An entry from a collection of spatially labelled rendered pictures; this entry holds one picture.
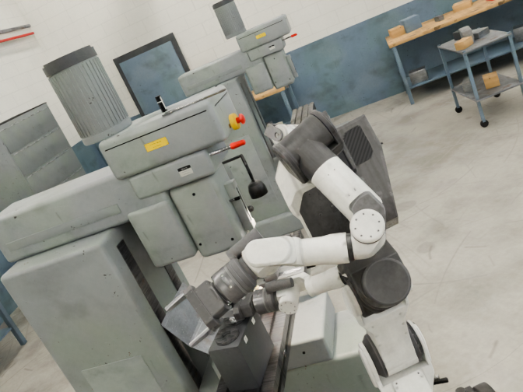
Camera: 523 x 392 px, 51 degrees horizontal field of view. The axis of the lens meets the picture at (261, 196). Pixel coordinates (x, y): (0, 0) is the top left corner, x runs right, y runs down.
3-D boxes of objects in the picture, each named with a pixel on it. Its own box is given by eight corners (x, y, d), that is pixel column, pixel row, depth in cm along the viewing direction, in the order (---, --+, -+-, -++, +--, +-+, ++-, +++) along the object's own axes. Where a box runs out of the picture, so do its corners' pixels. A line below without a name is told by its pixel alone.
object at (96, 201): (187, 185, 225) (166, 141, 219) (172, 208, 205) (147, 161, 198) (35, 239, 248) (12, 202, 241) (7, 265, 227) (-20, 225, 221)
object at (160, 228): (211, 229, 233) (184, 176, 225) (196, 257, 211) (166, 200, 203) (173, 241, 238) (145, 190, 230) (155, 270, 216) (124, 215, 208)
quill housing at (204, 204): (253, 223, 227) (221, 155, 217) (244, 247, 208) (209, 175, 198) (212, 236, 232) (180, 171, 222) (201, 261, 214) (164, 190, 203)
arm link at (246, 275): (253, 296, 134) (288, 267, 135) (242, 290, 124) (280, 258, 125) (226, 262, 139) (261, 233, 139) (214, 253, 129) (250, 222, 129)
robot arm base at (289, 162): (352, 153, 140) (324, 131, 147) (339, 125, 130) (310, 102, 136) (308, 192, 139) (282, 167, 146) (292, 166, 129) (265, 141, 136)
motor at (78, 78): (139, 117, 215) (100, 40, 204) (121, 133, 197) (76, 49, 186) (98, 134, 220) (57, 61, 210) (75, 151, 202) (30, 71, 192)
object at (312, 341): (335, 309, 246) (326, 287, 242) (333, 361, 215) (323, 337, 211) (236, 334, 261) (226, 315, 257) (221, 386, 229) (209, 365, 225)
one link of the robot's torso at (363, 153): (417, 227, 164) (363, 128, 174) (421, 209, 132) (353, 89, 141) (329, 270, 168) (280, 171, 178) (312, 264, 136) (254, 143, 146)
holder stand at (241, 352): (275, 344, 205) (254, 302, 199) (260, 388, 186) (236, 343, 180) (247, 349, 210) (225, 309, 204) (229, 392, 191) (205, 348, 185)
